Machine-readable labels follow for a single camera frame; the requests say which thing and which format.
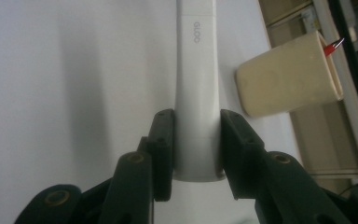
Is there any beige square pen cup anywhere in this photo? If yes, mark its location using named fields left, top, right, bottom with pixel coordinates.
left=234, top=30, right=345, bottom=119

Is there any black metal bar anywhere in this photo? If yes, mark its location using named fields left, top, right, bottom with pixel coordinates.
left=327, top=0, right=358, bottom=150

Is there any white glue stick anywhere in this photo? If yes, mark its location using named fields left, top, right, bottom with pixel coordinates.
left=172, top=0, right=227, bottom=183

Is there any red ballpoint pen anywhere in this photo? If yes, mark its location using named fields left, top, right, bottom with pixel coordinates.
left=323, top=37, right=345, bottom=58

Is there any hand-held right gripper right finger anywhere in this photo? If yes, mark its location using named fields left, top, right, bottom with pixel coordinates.
left=219, top=108, right=352, bottom=224

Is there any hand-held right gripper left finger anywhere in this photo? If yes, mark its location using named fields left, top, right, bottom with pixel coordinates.
left=99, top=108, right=175, bottom=224

